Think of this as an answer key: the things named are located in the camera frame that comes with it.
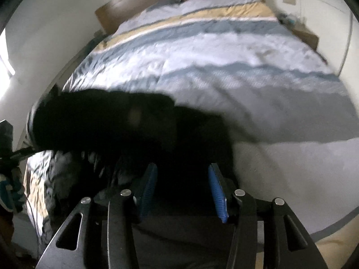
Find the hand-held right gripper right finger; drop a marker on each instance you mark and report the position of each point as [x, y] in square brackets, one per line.
[217, 193]

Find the wooden nightstand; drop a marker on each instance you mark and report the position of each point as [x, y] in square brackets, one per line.
[307, 36]

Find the beige wall switch panel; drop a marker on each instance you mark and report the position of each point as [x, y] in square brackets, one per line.
[289, 0]

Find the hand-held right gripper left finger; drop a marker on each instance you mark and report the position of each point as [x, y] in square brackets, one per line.
[148, 193]

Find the bed with striped duvet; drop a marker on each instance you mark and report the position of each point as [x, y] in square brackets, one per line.
[224, 61]

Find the window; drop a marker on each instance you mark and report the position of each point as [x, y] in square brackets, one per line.
[5, 58]

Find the white wardrobe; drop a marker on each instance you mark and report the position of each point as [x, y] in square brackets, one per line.
[322, 11]

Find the cluster of small toiletry items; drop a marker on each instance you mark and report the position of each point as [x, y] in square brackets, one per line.
[287, 19]

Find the black down jacket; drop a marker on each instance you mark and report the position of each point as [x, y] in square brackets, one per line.
[112, 123]

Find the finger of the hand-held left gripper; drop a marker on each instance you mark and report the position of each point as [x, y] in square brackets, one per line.
[23, 151]

